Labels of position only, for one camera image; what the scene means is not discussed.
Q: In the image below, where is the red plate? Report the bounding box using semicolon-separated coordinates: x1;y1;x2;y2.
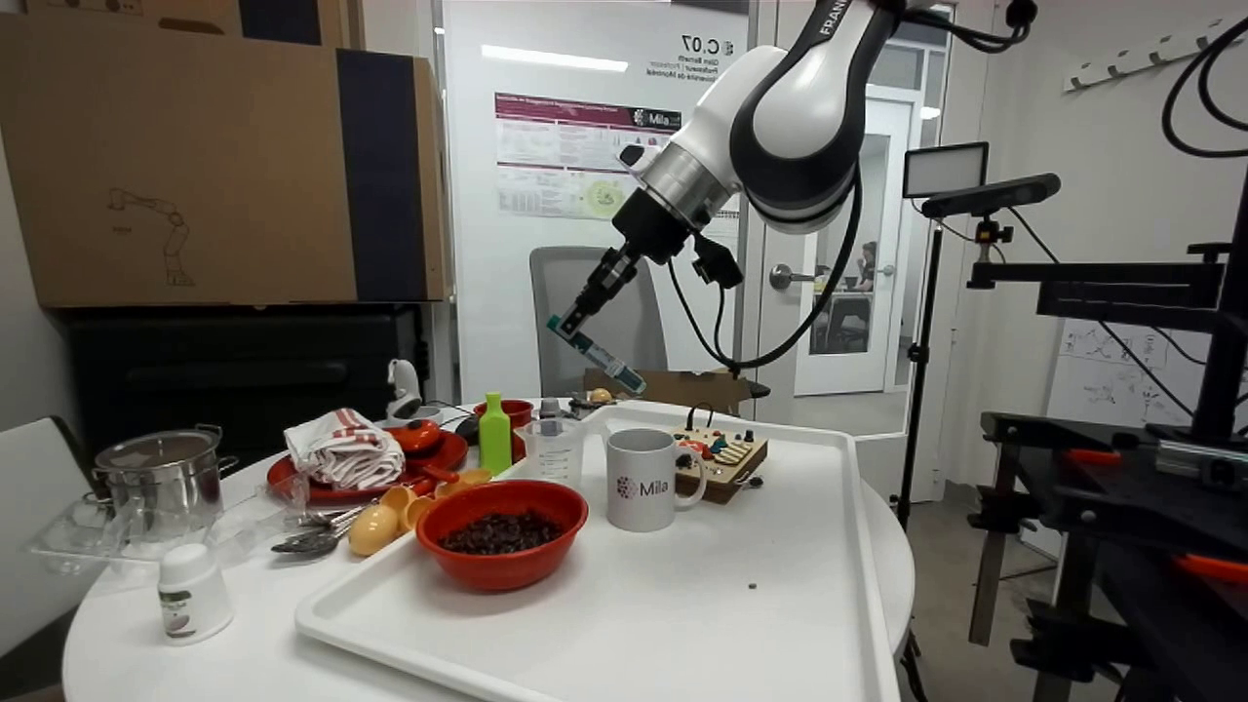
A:
264;430;476;512

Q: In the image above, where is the small red bowl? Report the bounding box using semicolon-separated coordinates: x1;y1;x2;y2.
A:
467;397;540;433

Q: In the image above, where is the clear glass pitcher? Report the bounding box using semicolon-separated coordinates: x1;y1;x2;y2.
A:
91;421;231;544

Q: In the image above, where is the large cardboard box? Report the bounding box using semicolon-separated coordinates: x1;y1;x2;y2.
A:
0;11;454;313

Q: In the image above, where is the white pill bottle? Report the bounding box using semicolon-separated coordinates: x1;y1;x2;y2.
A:
156;537;239;649

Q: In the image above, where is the red handled clamp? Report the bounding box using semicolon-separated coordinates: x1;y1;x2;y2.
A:
1058;443;1149;480

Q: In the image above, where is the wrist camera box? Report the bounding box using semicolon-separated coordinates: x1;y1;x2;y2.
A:
686;229;748;291

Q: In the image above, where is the white red cloth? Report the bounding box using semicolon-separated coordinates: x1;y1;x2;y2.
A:
281;407;410;494

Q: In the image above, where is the black cabinet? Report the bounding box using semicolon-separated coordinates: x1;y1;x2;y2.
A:
59;300;434;459

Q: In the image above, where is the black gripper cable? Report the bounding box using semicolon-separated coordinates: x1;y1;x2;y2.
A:
659;181;868;376

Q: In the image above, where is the small brown cardboard box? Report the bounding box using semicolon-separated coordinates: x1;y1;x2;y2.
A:
580;367;771;421

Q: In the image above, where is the green plastic bottle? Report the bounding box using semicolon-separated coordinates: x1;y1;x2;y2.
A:
476;389;520;475

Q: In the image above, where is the red toy tomato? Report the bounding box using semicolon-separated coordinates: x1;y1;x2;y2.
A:
385;417;454;459

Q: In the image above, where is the white ceramic mug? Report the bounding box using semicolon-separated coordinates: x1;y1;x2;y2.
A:
599;425;712;534

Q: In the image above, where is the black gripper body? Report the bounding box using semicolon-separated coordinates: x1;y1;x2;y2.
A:
607;191;703;268

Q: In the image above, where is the black metal frame rig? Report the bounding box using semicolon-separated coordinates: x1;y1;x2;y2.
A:
962;167;1248;702

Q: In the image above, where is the black light stand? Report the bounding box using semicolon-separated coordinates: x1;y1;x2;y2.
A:
892;191;946;525

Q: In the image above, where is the white chair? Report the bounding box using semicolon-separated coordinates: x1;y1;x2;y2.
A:
0;412;98;658

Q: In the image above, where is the led light panel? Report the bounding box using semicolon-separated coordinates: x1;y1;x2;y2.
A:
900;141;995;202

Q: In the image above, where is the large red bowl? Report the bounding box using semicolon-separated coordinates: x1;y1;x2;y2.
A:
413;475;593;597

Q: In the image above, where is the black looped wall cable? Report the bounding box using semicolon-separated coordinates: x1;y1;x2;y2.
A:
1160;11;1248;164

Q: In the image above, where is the black camera on stand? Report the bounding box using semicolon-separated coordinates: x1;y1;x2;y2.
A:
918;167;1065;222

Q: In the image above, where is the white plastic bottle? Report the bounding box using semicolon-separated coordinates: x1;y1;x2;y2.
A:
382;355;428;425

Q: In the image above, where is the clear plastic container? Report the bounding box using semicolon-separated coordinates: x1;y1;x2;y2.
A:
30;489;176;579

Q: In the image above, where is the dark beans heap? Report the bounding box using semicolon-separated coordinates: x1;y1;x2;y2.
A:
439;507;567;557

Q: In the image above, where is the white wall hook rail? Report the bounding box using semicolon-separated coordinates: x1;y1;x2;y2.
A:
1061;16;1242;99

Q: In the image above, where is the orange toy fruit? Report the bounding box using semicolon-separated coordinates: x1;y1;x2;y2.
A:
403;467;499;531

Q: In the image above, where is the clear plastic cup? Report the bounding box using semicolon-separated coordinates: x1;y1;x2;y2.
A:
523;410;593;493

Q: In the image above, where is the metal spoon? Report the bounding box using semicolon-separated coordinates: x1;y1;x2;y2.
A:
270;507;364;564

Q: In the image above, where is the wall poster purple header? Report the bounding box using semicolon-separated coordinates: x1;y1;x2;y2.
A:
491;89;686;226

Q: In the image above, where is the white plastic tray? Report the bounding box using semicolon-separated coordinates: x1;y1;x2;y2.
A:
294;397;906;702

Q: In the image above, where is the yellow toy fruit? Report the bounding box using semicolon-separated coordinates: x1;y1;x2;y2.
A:
347;498;406;563

